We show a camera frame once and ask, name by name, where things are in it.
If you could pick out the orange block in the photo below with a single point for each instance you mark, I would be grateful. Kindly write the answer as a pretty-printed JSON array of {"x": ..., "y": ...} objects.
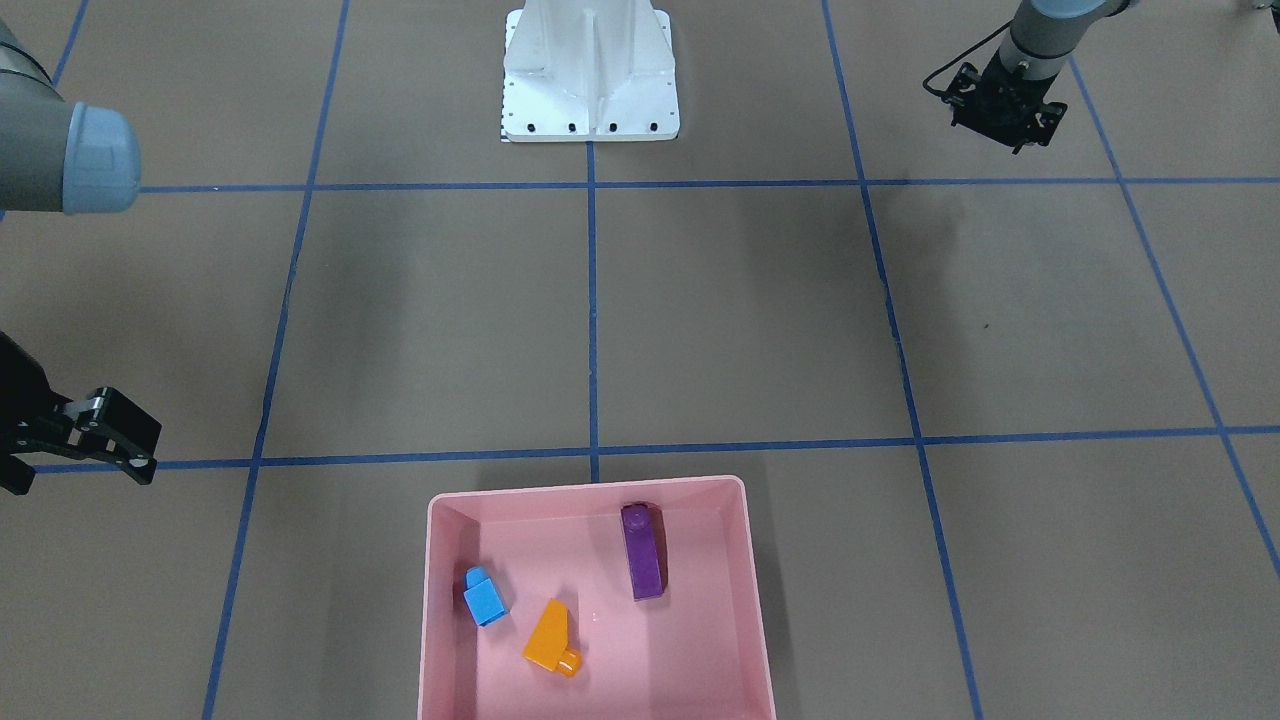
[{"x": 549, "y": 645}]

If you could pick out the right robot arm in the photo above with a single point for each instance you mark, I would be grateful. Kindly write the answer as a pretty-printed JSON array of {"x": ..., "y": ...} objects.
[{"x": 69, "y": 158}]

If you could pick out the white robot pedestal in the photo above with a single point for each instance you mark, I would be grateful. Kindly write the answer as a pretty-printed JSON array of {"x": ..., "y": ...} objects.
[{"x": 589, "y": 71}]

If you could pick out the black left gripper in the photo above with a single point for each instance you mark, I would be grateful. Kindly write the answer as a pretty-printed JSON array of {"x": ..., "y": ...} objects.
[{"x": 1003, "y": 88}]

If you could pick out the purple block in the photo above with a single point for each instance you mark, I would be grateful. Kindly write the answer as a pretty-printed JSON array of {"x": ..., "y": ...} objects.
[{"x": 644, "y": 546}]

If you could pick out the pink plastic box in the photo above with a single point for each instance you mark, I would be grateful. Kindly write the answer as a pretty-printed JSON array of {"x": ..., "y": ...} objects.
[{"x": 697, "y": 652}]

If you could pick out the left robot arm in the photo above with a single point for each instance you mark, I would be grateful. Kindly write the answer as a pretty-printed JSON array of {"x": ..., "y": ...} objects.
[{"x": 1039, "y": 39}]

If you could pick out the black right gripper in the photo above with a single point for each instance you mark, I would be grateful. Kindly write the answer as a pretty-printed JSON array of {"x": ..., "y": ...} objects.
[{"x": 22, "y": 400}]

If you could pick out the small blue block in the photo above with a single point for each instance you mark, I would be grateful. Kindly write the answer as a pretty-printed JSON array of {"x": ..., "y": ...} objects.
[{"x": 482, "y": 597}]

